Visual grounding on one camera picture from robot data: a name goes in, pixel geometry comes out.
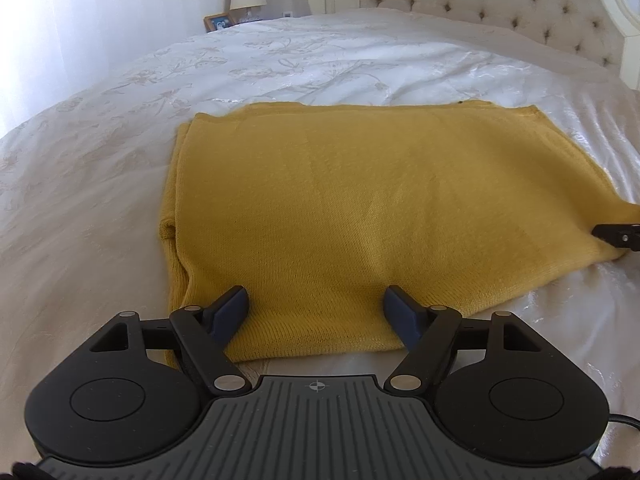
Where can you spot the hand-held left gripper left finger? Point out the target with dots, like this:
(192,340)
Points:
(231,310)

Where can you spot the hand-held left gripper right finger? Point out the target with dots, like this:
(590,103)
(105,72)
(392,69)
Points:
(402,310)

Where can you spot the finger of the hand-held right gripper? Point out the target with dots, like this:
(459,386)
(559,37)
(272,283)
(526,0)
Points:
(622,235)

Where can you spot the yellow knit sweater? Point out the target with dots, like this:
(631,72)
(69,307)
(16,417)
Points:
(350,200)

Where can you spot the white embroidered bedspread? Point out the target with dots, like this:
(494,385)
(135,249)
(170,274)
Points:
(300,60)

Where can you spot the white sheer curtain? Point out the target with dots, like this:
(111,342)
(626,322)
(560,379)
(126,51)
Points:
(100,25)

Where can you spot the wooden picture frame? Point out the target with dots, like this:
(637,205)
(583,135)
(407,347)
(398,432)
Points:
(218,22)

